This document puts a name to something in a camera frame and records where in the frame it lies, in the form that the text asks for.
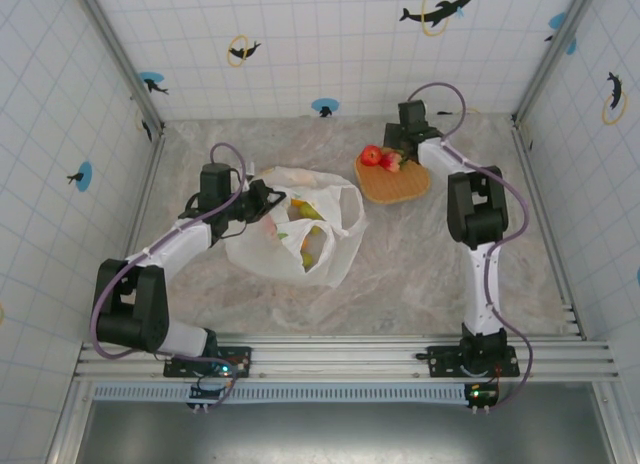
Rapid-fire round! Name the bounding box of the control board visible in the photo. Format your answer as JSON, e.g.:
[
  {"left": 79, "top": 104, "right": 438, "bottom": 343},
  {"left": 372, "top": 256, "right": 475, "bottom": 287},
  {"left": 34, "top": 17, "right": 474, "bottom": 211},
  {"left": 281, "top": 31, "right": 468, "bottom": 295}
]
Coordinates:
[
  {"left": 464, "top": 381, "right": 500, "bottom": 415},
  {"left": 187, "top": 376, "right": 237, "bottom": 413}
]

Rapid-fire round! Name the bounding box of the right control board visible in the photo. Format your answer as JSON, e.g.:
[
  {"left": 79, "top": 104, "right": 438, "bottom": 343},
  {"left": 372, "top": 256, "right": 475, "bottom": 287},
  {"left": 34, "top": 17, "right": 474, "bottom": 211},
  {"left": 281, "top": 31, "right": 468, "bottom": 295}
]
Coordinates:
[{"left": 464, "top": 381, "right": 500, "bottom": 415}]

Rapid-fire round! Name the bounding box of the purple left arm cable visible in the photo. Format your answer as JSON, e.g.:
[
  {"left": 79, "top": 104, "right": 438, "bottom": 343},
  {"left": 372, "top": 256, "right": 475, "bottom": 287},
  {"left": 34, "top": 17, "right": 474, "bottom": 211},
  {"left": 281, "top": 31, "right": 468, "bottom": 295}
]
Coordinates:
[{"left": 89, "top": 142, "right": 249, "bottom": 410}]

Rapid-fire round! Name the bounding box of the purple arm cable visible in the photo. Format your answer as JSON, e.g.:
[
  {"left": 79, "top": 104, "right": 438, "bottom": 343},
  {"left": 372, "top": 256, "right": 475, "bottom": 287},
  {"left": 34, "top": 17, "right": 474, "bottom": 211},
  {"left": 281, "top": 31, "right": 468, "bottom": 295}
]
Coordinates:
[
  {"left": 408, "top": 82, "right": 535, "bottom": 411},
  {"left": 89, "top": 142, "right": 249, "bottom": 410}
]

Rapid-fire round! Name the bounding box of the white slotted cable duct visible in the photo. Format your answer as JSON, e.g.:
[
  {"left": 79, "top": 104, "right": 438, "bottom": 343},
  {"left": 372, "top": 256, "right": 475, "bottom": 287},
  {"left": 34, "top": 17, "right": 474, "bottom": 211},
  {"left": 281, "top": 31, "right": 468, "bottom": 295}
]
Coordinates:
[{"left": 92, "top": 382, "right": 476, "bottom": 403}]

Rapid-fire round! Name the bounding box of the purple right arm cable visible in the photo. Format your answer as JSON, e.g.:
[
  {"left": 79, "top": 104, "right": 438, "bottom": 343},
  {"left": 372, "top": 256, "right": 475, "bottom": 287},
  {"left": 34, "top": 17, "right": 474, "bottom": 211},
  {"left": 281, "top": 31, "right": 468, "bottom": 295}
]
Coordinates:
[{"left": 408, "top": 82, "right": 535, "bottom": 411}]

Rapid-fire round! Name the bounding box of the white lemon print plastic bag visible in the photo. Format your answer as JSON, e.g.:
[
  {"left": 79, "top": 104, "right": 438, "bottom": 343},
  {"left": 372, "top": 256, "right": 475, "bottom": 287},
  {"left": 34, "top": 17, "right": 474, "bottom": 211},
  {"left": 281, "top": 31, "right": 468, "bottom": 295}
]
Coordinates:
[{"left": 224, "top": 166, "right": 369, "bottom": 288}]

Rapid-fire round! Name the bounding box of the left control board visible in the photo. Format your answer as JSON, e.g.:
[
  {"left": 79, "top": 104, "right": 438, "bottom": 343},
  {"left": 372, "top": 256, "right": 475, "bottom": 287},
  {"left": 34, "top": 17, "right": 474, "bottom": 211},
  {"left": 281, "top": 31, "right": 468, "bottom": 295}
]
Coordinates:
[{"left": 187, "top": 376, "right": 237, "bottom": 413}]

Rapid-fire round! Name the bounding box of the aluminium mounting rail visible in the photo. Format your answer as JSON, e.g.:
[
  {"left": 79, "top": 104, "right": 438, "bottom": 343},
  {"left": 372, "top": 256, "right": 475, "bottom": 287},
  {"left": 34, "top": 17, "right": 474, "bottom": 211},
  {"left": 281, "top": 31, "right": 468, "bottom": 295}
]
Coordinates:
[{"left": 74, "top": 335, "right": 622, "bottom": 384}]

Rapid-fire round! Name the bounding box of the grey metal panel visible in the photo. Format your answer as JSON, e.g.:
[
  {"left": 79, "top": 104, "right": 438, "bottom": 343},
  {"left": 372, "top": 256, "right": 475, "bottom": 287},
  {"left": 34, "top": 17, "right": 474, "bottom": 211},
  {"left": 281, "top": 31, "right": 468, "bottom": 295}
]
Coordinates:
[{"left": 74, "top": 399, "right": 617, "bottom": 464}]

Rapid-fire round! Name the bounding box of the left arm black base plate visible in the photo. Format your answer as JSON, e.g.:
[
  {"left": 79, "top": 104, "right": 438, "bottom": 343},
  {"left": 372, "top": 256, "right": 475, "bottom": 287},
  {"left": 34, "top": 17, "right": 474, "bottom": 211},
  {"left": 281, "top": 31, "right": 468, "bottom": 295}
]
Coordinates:
[{"left": 163, "top": 344, "right": 253, "bottom": 378}]

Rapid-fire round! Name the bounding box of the large dolphin yellow ring sticker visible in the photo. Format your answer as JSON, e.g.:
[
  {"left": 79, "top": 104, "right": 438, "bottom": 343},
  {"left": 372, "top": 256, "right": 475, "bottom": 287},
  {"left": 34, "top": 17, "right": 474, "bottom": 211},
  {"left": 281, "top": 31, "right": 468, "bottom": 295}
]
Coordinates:
[{"left": 398, "top": 0, "right": 475, "bottom": 38}]

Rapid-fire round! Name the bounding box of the aluminium frame post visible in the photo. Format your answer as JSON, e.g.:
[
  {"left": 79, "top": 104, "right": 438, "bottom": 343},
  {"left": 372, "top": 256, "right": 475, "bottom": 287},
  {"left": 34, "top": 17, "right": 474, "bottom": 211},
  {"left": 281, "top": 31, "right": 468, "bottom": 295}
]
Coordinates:
[
  {"left": 69, "top": 0, "right": 167, "bottom": 136},
  {"left": 513, "top": 0, "right": 602, "bottom": 126}
]

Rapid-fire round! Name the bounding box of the woven straw basket tray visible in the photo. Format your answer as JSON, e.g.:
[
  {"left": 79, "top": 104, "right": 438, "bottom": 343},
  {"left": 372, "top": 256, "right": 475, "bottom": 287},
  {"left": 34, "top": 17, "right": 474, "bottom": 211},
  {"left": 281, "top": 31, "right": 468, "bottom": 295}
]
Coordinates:
[{"left": 353, "top": 146, "right": 433, "bottom": 206}]

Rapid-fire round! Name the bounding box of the black fish blue circle sticker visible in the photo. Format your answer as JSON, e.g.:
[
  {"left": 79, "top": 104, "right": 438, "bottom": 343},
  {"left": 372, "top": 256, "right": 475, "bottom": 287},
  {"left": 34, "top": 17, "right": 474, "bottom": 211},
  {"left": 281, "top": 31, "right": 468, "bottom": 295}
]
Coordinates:
[
  {"left": 543, "top": 12, "right": 579, "bottom": 56},
  {"left": 66, "top": 161, "right": 94, "bottom": 192},
  {"left": 310, "top": 97, "right": 341, "bottom": 119},
  {"left": 137, "top": 71, "right": 170, "bottom": 96}
]

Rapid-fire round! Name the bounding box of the aluminium side rail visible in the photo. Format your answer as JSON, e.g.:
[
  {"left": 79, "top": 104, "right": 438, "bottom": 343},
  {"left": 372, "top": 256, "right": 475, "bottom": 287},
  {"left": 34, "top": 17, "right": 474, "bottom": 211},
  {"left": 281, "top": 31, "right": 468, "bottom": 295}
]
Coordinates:
[
  {"left": 119, "top": 131, "right": 167, "bottom": 265},
  {"left": 510, "top": 114, "right": 587, "bottom": 341}
]

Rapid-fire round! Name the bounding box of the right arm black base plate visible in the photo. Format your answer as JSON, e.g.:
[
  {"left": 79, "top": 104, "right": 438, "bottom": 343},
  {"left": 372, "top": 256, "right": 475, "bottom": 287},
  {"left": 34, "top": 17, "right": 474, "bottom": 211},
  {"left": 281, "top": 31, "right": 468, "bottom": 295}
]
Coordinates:
[{"left": 416, "top": 343, "right": 520, "bottom": 378}]

